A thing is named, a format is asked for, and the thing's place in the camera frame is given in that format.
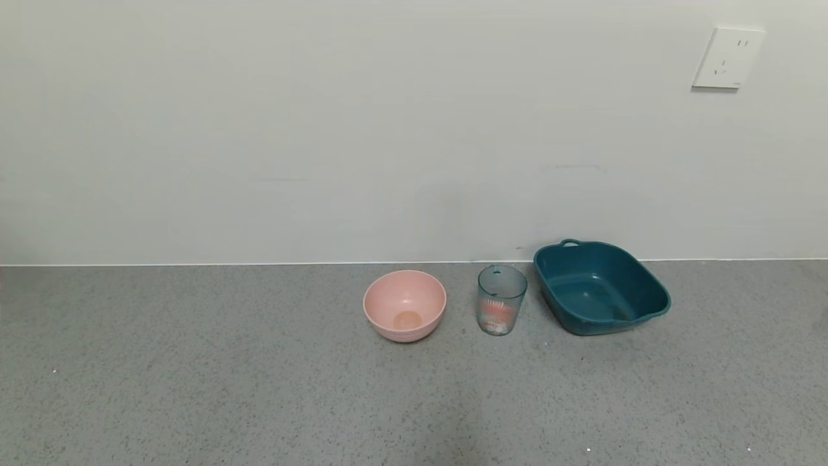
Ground translucent teal ribbed cup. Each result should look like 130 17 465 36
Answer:
477 263 528 337

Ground pink and white solid pieces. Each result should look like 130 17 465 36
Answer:
480 298 520 335

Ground pink plastic bowl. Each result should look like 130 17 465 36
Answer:
362 269 448 343

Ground dark teal plastic basin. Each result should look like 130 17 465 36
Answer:
533 238 672 337

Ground white wall socket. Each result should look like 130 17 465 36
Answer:
692 26 767 90

